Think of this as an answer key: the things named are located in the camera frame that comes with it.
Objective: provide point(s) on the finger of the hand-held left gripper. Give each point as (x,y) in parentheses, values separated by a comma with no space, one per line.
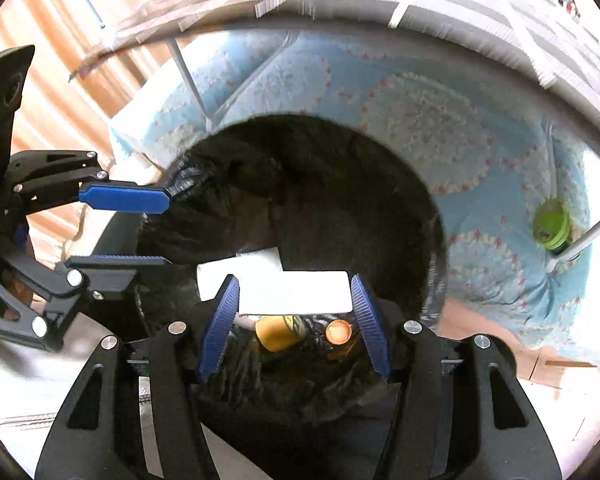
(115,280)
(125,198)

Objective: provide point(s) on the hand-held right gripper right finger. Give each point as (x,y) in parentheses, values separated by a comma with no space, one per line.
(372,330)

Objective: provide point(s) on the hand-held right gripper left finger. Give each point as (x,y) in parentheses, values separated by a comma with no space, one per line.
(220,327)

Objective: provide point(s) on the orange bottle cap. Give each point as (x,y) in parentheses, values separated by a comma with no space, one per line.
(338,332)

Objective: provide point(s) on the orange plastic bottle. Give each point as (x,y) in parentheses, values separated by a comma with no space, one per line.
(277,335)

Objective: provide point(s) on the pill blister pack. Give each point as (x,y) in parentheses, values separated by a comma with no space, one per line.
(250,266)

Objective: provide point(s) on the black bin with plastic liner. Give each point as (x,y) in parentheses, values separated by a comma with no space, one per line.
(330,185)

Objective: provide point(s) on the white metal rod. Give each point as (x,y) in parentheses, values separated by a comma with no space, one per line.
(587,237)
(190,85)

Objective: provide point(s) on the green round container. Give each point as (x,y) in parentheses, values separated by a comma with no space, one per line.
(550,222)

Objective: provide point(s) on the bed with blue patterned sheet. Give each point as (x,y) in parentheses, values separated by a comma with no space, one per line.
(420,110)

